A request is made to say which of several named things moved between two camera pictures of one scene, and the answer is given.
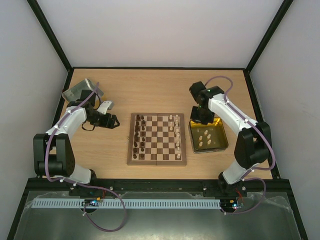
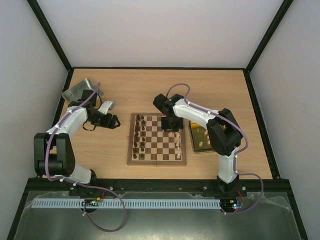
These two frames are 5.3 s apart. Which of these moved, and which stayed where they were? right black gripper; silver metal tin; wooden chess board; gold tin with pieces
Moved: right black gripper
Stayed: gold tin with pieces; wooden chess board; silver metal tin
